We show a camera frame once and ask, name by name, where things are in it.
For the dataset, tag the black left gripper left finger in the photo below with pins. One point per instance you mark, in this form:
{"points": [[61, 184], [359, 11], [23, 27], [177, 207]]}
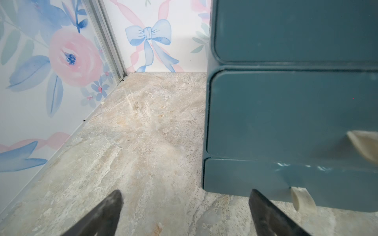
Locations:
{"points": [[101, 220]]}

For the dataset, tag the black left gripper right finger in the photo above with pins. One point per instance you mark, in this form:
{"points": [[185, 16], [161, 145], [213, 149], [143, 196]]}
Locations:
{"points": [[270, 220]]}

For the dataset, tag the cream drawer pull tab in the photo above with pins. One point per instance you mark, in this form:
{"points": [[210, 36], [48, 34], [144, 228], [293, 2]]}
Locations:
{"points": [[366, 143], [303, 201]]}

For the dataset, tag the cream lower drawer pull tab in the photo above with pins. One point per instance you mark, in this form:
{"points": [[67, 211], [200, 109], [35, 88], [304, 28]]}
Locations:
{"points": [[303, 201]]}

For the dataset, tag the teal drawer cabinet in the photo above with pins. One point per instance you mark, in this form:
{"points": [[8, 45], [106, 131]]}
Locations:
{"points": [[290, 84]]}

